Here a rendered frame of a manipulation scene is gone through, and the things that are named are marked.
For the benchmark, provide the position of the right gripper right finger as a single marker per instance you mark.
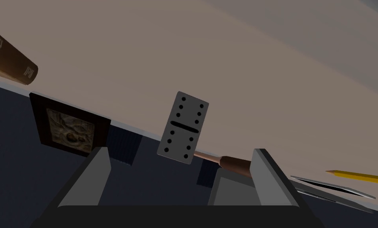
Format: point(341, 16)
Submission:
point(269, 183)

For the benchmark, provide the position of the brown wooden stick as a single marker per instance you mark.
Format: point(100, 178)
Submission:
point(233, 164)

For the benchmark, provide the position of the brown book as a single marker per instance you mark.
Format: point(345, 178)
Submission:
point(8, 61)

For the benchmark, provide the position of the yellow pencil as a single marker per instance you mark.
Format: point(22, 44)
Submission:
point(363, 176)

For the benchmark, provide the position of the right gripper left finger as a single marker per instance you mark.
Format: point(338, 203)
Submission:
point(87, 183)

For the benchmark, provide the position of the thin grey black tablet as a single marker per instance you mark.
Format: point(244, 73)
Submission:
point(334, 188)

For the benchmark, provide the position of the beige table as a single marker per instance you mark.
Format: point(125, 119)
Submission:
point(208, 57)

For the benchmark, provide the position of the grey domino with black dots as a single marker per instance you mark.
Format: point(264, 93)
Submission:
point(183, 128)

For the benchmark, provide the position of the black framed picture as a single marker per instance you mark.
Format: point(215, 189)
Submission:
point(69, 128)

